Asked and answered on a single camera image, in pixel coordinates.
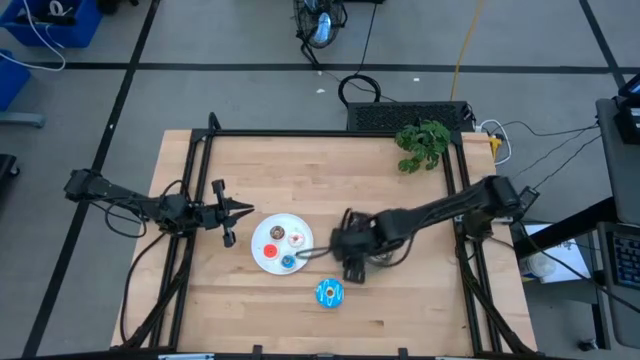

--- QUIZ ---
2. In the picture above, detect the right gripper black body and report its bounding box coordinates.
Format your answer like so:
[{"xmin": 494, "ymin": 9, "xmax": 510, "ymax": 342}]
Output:
[{"xmin": 329, "ymin": 208, "xmax": 384, "ymax": 286}]

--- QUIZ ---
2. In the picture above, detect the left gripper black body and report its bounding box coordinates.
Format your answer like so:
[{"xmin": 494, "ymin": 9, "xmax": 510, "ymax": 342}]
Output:
[{"xmin": 191, "ymin": 178, "xmax": 238, "ymax": 250}]

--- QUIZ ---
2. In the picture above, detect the white round plate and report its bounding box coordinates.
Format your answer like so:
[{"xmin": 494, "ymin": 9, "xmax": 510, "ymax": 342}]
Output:
[{"xmin": 250, "ymin": 212, "xmax": 316, "ymax": 277}]

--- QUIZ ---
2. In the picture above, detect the large blue iced donut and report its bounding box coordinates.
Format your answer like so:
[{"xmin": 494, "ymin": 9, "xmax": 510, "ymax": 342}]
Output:
[{"xmin": 314, "ymin": 277, "xmax": 346, "ymax": 310}]

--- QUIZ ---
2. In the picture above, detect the green potted plant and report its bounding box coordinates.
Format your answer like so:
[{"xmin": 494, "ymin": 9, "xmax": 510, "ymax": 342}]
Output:
[{"xmin": 393, "ymin": 119, "xmax": 453, "ymax": 176}]

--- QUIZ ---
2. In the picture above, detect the white roll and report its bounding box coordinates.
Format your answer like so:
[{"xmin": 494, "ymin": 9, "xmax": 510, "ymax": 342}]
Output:
[{"xmin": 528, "ymin": 251, "xmax": 558, "ymax": 279}]

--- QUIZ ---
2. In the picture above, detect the black floor fan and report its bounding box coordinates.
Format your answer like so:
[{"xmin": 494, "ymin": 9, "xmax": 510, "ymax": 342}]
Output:
[{"xmin": 291, "ymin": 0, "xmax": 350, "ymax": 69}]

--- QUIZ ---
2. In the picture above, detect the white paper sheet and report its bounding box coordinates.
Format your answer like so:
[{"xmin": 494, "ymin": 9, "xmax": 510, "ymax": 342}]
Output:
[{"xmin": 518, "ymin": 222, "xmax": 577, "ymax": 286}]

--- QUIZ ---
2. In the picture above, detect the black chair base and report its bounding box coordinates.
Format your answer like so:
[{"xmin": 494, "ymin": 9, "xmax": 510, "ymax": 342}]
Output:
[{"xmin": 0, "ymin": 153, "xmax": 22, "ymax": 201}]

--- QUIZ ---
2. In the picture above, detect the grey metal base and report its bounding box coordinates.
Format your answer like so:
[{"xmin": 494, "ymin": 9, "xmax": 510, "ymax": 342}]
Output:
[{"xmin": 0, "ymin": 111, "xmax": 47, "ymax": 129}]

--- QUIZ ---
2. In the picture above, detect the black desk bar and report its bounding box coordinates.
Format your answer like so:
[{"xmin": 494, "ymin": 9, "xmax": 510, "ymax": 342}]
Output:
[{"xmin": 513, "ymin": 195, "xmax": 618, "ymax": 260}]

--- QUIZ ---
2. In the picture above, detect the blue plastic bin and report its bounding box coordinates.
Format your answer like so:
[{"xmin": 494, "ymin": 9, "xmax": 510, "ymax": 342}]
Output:
[
  {"xmin": 0, "ymin": 48, "xmax": 33, "ymax": 113},
  {"xmin": 0, "ymin": 0, "xmax": 105, "ymax": 50}
]

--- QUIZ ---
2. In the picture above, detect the grey cart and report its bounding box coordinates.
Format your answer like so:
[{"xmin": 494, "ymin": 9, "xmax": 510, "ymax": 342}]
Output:
[{"xmin": 594, "ymin": 96, "xmax": 640, "ymax": 227}]

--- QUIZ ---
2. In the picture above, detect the black keyboard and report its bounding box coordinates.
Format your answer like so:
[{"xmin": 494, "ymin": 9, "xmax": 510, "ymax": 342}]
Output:
[{"xmin": 610, "ymin": 230, "xmax": 640, "ymax": 293}]

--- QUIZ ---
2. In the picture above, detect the grey desk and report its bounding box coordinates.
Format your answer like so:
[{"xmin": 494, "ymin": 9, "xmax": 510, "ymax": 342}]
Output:
[{"xmin": 596, "ymin": 219, "xmax": 640, "ymax": 352}]

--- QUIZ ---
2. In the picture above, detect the dark laptop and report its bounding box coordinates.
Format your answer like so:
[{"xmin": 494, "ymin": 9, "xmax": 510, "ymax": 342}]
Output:
[{"xmin": 613, "ymin": 71, "xmax": 640, "ymax": 147}]

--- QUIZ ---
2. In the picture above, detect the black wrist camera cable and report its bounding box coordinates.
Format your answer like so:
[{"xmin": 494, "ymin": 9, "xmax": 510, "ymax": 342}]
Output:
[{"xmin": 158, "ymin": 178, "xmax": 194, "ymax": 206}]

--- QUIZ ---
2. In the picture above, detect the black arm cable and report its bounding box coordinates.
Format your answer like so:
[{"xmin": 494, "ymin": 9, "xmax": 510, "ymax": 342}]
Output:
[{"xmin": 118, "ymin": 231, "xmax": 169, "ymax": 346}]

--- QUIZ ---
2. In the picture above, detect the black aluminium table frame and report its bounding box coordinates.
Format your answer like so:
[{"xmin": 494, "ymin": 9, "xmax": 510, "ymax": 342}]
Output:
[{"xmin": 111, "ymin": 111, "xmax": 539, "ymax": 360}]

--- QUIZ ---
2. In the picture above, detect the black power cable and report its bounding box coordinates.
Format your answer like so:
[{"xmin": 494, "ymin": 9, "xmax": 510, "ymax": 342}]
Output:
[{"xmin": 337, "ymin": 0, "xmax": 384, "ymax": 109}]

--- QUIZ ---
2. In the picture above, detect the white cable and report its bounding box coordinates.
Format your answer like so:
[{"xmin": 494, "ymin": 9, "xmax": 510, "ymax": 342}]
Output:
[
  {"xmin": 476, "ymin": 118, "xmax": 514, "ymax": 168},
  {"xmin": 0, "ymin": 0, "xmax": 68, "ymax": 73}
]

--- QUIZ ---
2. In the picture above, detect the yellow cable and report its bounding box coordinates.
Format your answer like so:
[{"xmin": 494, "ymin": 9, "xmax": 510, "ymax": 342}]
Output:
[{"xmin": 449, "ymin": 0, "xmax": 488, "ymax": 102}]

